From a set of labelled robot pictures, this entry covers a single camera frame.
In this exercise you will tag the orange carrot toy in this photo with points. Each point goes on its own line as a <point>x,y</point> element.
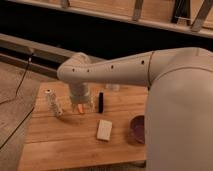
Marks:
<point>81,109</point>

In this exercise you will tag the white sponge block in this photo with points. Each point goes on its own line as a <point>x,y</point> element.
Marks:
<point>104,130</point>

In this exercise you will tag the clear glass cup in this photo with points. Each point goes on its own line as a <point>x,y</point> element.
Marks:
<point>113,87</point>

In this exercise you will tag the dark purple bowl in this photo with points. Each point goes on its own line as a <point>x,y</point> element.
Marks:
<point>137,129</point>

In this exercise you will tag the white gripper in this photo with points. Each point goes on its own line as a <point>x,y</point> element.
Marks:
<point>80,94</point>

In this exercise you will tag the black eraser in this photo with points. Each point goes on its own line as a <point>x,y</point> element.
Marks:
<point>100,105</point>

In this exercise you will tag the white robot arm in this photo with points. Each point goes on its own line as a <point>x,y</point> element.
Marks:
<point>179,106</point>

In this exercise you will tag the clear plastic bottle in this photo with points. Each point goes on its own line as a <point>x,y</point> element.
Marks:
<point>53,103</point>

